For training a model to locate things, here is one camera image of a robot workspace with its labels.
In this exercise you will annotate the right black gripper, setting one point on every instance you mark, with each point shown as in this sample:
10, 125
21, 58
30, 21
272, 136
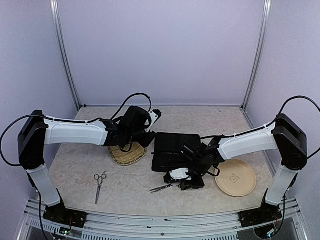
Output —
199, 184

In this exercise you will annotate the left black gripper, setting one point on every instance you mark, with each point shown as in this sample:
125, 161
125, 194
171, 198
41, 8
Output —
145, 141

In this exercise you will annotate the silver thinning scissors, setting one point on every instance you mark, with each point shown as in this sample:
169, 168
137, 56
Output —
164, 187

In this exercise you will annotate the black zippered tool case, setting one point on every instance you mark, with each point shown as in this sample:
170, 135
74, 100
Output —
167, 154

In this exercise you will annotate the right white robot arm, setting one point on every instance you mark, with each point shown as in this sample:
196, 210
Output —
282, 135

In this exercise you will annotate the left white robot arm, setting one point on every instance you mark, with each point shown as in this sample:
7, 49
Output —
40, 130

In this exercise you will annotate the woven bamboo tray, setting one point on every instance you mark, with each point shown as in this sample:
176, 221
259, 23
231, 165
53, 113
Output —
131, 153

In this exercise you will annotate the beige round plate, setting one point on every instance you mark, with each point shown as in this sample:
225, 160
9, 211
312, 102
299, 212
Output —
236, 178

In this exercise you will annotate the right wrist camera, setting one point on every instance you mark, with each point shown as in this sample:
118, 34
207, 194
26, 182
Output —
177, 175

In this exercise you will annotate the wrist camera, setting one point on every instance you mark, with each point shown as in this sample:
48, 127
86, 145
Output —
151, 118
177, 175

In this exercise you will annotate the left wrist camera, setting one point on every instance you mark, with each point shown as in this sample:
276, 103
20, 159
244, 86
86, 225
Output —
151, 118

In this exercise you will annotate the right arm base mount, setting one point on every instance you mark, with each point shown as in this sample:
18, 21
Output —
260, 215

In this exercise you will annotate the front aluminium rail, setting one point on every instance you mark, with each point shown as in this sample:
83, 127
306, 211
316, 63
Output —
110, 226

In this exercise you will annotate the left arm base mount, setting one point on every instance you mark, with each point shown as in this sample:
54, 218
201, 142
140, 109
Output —
65, 216

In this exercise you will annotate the left aluminium frame post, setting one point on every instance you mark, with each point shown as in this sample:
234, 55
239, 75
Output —
63, 52

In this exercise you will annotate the aluminium frame post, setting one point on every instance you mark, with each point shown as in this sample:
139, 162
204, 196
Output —
267, 5
63, 52

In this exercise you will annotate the right aluminium frame post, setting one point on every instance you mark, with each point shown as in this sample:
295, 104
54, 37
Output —
267, 5

